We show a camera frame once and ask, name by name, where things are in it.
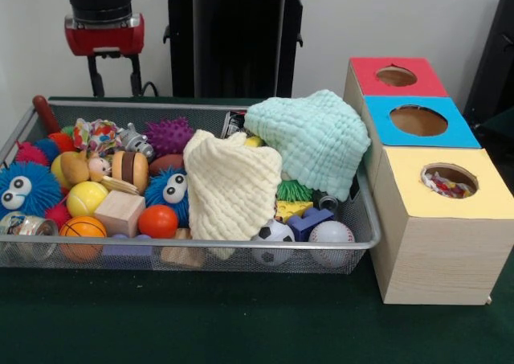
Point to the yellow tennis ball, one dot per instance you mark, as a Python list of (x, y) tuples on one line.
[(86, 199)]

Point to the dark green table cloth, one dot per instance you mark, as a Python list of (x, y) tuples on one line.
[(241, 320)]

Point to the shallow clear mesh bin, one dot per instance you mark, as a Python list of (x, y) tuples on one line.
[(281, 259)]

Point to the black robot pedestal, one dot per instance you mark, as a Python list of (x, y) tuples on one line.
[(241, 38)]

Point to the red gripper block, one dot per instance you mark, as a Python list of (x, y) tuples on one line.
[(104, 38)]

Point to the toy hamburger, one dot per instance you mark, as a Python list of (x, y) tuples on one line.
[(130, 171)]

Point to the multicolour patterned cloth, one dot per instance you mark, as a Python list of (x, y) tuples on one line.
[(96, 135)]

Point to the white baseball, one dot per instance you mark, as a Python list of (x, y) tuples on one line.
[(331, 235)]

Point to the neighbouring green covered table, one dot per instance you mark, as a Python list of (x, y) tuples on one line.
[(498, 133)]

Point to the small orange basketball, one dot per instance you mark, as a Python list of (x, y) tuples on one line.
[(82, 229)]

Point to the cream waffle cloth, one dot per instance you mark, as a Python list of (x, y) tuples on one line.
[(229, 187)]

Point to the mint waffle cloth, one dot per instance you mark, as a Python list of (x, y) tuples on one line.
[(317, 139)]

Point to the orange red smooth ball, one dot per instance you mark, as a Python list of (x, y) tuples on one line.
[(157, 221)]

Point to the blue spiky ball with eyes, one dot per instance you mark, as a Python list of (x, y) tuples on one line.
[(36, 187)]

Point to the pale wooden cube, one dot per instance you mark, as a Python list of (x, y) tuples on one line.
[(118, 213)]

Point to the small blue spiky eyed ball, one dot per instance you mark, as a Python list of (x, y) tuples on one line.
[(160, 195)]

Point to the wooden box with three holes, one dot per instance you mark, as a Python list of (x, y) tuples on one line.
[(441, 259)]

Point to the colourful polka dot cloth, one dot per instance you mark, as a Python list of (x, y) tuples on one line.
[(445, 187)]

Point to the black upright stand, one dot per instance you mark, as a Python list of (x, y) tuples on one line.
[(502, 38)]

